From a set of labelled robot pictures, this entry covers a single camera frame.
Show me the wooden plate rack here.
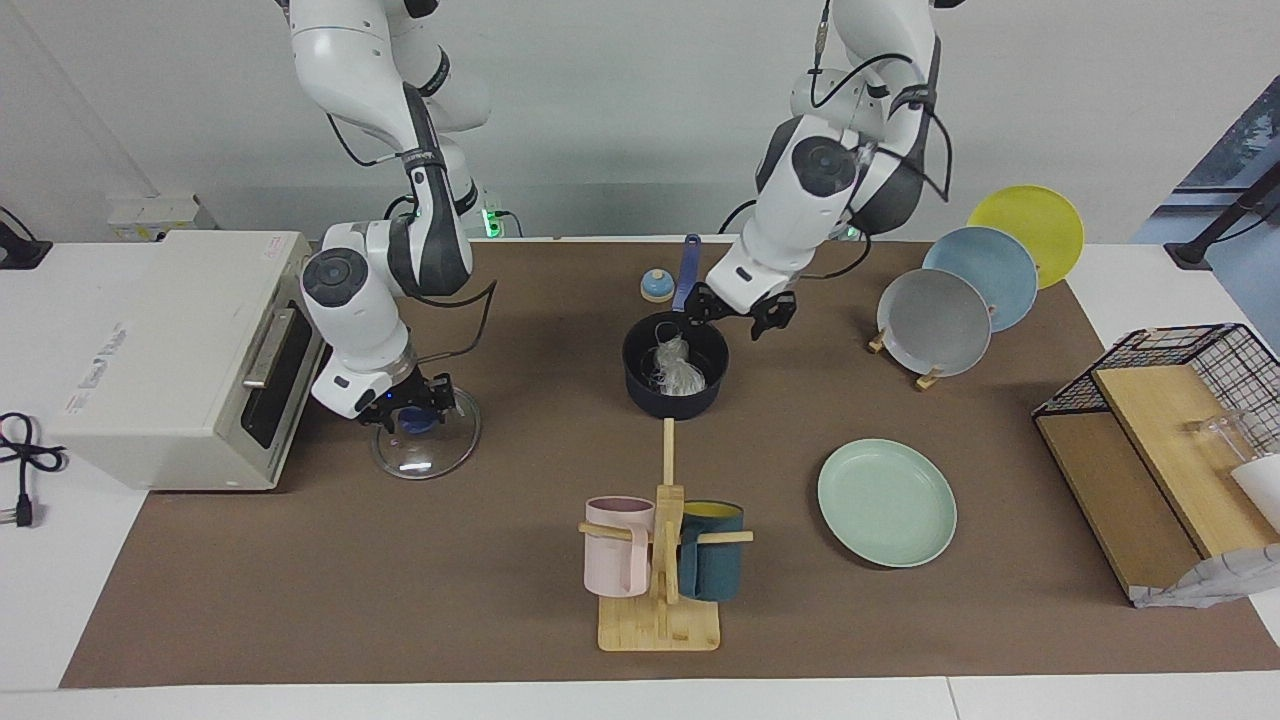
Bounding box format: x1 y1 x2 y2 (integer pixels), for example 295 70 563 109
867 300 1001 392

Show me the brown wooden board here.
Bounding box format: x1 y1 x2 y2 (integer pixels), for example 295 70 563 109
1035 412 1206 599

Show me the white cup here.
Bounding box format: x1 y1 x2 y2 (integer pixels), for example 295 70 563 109
1230 455 1280 531

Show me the glass lid with blue knob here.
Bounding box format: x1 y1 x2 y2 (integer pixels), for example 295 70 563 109
372 385 483 480

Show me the clear glass cup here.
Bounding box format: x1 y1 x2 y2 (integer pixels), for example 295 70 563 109
1185 410 1256 471

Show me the dark window pane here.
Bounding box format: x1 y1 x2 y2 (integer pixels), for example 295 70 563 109
1180 80 1280 191

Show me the brown table mat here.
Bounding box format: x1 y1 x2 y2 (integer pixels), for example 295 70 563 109
60 238 1280 689

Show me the black clamp mount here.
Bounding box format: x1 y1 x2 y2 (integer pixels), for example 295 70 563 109
0 205 53 271

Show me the wooden mug tree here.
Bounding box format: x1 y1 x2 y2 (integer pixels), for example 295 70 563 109
578 418 754 653

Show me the pink mug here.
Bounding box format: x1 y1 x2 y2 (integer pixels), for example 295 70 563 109
583 496 657 599

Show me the bagged white vermicelli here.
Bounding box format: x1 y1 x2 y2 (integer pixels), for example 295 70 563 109
650 318 709 393

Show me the light blue plate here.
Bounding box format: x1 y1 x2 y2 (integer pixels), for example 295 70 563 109
922 227 1039 333

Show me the mint green plate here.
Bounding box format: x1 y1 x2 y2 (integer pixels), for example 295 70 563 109
817 438 958 569

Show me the black wire basket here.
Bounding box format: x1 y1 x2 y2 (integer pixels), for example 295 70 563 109
1032 323 1280 461

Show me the grey patterned cloth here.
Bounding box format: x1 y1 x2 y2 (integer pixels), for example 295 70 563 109
1130 545 1280 609

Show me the dark blue saucepan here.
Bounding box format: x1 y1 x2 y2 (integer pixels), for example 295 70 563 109
622 235 730 420

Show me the black power cable with plug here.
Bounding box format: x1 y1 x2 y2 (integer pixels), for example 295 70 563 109
0 412 67 529

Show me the yellow plate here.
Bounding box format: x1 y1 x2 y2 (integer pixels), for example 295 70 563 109
967 184 1085 291

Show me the grey plate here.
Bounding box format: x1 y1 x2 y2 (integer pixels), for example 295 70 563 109
877 268 993 378

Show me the dark teal mug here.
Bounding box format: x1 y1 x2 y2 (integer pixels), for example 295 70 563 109
678 500 746 603

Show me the white toaster oven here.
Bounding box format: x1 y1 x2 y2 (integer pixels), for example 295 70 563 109
48 230 341 491

